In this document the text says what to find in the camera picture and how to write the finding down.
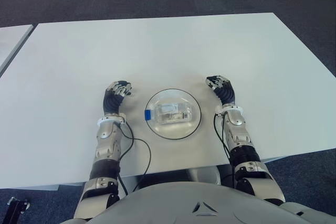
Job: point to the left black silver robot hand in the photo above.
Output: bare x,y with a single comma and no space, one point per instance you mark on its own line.
113,100

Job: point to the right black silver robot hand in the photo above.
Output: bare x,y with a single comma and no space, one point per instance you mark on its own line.
225,94

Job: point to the clear water bottle blue cap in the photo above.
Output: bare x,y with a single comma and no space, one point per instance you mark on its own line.
170,113

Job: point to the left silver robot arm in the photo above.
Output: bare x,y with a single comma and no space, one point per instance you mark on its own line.
106,137

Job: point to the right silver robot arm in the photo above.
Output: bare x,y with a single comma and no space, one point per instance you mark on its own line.
241,142

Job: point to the white plate black rim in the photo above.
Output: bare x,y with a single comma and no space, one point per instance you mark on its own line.
172,132

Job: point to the white robot pelvis cover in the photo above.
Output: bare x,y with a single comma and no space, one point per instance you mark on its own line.
204,175

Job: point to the white neighbouring table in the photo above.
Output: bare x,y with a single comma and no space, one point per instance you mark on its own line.
13,40

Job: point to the grey robot torso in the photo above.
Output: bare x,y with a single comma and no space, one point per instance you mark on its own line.
183,205

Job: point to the black stand foot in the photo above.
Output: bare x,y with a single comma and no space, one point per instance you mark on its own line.
17,207

